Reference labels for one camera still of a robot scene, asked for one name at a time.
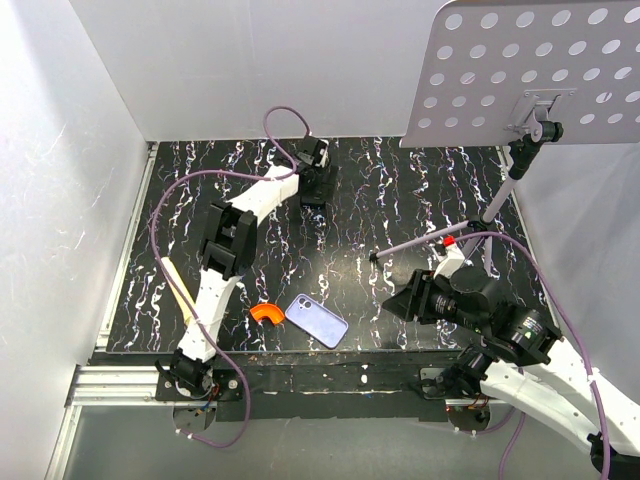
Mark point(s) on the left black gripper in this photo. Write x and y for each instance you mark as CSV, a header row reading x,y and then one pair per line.
x,y
323,192

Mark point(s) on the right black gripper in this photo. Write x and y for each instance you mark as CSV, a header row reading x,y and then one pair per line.
x,y
414,297

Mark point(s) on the lavender phone case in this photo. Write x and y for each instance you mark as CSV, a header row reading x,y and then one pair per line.
x,y
317,321

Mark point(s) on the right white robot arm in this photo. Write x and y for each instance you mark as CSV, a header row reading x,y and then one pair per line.
x,y
520,356

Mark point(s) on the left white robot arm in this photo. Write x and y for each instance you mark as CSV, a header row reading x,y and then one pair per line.
x,y
228,250

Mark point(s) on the orange curved pipe piece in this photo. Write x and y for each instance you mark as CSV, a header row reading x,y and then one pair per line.
x,y
267,312

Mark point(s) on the cream wooden pestle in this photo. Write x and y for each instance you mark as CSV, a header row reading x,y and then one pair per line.
x,y
181,294

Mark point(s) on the perforated music stand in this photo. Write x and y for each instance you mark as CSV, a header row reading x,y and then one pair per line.
x,y
562,78

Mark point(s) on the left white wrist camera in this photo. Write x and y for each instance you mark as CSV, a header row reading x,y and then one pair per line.
x,y
314,152

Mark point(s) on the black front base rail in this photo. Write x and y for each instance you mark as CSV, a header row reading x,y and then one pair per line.
x,y
290,384

